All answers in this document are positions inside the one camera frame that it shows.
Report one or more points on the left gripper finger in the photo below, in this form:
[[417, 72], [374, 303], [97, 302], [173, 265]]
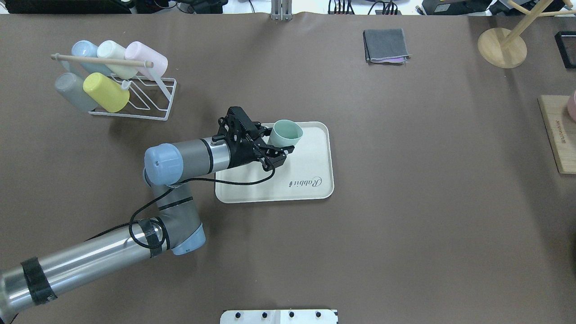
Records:
[[260, 134], [273, 157]]

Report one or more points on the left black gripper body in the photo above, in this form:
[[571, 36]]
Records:
[[241, 154]]

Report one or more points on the green cup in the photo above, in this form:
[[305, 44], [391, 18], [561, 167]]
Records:
[[285, 133]]

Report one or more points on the cream rabbit tray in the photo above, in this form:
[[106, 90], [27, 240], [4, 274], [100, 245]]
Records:
[[306, 174]]

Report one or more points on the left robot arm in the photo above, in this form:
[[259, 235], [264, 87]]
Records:
[[170, 222]]

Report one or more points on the yellow cup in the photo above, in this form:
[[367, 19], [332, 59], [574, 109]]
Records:
[[106, 92]]

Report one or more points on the pink cup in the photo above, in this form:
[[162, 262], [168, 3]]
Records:
[[138, 51]]

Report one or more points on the white cream cup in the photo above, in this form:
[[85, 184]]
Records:
[[111, 50]]

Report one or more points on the grey cup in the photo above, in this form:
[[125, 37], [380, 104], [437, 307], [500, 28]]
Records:
[[70, 86]]

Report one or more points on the light blue cup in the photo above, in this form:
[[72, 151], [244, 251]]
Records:
[[85, 48]]

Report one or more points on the folded grey cloth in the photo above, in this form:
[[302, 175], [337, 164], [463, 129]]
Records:
[[385, 46]]

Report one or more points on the wooden stand with round base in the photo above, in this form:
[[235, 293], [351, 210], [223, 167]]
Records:
[[505, 48]]

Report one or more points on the bamboo cutting board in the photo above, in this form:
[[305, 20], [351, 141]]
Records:
[[561, 130]]

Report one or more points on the pink bottom bowl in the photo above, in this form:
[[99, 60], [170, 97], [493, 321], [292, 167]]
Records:
[[571, 106]]

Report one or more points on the white wire cup rack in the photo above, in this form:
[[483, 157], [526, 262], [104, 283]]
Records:
[[150, 99]]

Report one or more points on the wooden rack handle rod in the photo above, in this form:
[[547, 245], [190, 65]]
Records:
[[120, 62]]

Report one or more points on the grey metal bracket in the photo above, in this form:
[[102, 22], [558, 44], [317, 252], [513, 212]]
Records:
[[281, 10]]

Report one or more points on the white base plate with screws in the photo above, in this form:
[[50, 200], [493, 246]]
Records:
[[281, 316]]

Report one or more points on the black frame box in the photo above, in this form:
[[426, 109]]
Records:
[[566, 43]]

